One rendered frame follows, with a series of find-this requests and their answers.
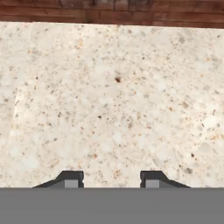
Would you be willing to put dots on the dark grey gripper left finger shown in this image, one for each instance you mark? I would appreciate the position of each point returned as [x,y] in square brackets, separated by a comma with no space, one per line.
[71,176]

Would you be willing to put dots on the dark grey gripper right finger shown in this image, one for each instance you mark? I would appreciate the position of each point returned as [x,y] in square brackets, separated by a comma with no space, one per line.
[153,176]

